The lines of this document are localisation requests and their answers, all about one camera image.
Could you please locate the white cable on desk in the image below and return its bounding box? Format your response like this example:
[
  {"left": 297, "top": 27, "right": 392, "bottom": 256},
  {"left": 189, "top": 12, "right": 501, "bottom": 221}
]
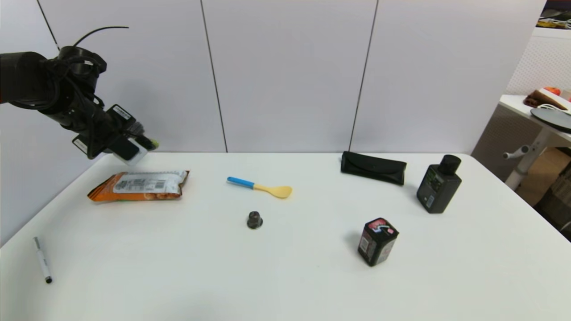
[{"left": 536, "top": 103, "right": 571, "bottom": 116}]

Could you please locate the brown cloth item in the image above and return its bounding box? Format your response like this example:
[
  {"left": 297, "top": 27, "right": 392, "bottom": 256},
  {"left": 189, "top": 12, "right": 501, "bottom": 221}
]
[{"left": 524, "top": 90, "right": 568, "bottom": 111}]

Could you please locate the white perforated partition panel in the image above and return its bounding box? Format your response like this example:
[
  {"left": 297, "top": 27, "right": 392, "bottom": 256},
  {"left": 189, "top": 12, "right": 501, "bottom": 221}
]
[{"left": 505, "top": 28, "right": 571, "bottom": 102}]

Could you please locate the white desk crank handle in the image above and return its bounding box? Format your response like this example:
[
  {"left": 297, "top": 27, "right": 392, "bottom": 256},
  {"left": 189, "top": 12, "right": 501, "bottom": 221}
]
[{"left": 503, "top": 145, "right": 537, "bottom": 160}]

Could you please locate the yellow spoon blue handle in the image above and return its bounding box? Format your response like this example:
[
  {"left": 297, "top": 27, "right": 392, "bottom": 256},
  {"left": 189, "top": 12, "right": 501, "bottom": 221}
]
[{"left": 227, "top": 177, "right": 293, "bottom": 199}]

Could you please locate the white pen black cap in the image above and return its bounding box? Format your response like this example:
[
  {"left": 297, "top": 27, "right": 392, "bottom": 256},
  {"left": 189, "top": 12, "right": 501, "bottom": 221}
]
[{"left": 33, "top": 237, "right": 53, "bottom": 284}]

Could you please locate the black gum box pink label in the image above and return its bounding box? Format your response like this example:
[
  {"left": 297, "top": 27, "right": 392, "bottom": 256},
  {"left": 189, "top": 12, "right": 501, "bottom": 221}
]
[{"left": 358, "top": 218, "right": 399, "bottom": 267}]

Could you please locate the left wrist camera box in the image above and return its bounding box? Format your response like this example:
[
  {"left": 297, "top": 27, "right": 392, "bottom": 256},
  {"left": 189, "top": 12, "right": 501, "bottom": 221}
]
[{"left": 112, "top": 136, "right": 149, "bottom": 166}]

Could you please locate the dark shelf with clutter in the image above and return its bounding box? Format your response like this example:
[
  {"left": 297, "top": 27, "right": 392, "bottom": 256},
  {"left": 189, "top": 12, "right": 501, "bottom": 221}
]
[{"left": 535, "top": 0, "right": 571, "bottom": 30}]

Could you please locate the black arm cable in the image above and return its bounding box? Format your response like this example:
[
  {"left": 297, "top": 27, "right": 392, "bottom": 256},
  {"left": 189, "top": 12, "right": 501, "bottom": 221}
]
[{"left": 73, "top": 26, "right": 130, "bottom": 48}]

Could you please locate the dark grey bottle black cap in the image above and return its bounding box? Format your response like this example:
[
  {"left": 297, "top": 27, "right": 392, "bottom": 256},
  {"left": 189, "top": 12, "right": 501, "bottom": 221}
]
[{"left": 417, "top": 155, "right": 463, "bottom": 214}]

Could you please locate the black glasses case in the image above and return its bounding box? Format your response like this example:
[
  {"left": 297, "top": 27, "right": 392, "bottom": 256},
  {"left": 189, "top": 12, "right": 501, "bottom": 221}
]
[{"left": 341, "top": 151, "right": 407, "bottom": 186}]

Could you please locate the black round disc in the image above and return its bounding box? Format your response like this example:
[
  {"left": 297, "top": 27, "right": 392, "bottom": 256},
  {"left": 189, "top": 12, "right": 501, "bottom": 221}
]
[{"left": 530, "top": 108, "right": 571, "bottom": 133}]

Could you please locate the orange snack packet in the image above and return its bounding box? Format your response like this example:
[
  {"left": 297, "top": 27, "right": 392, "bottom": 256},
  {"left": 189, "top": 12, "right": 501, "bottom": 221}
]
[{"left": 87, "top": 170, "right": 190, "bottom": 202}]

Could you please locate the dark background furniture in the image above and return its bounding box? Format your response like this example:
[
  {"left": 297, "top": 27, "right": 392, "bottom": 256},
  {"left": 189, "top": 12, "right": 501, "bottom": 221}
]
[{"left": 534, "top": 160, "right": 571, "bottom": 243}]

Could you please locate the white background desk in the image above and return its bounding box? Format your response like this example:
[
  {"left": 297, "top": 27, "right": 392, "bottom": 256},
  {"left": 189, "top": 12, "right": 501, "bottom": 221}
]
[{"left": 498, "top": 94, "right": 571, "bottom": 192}]

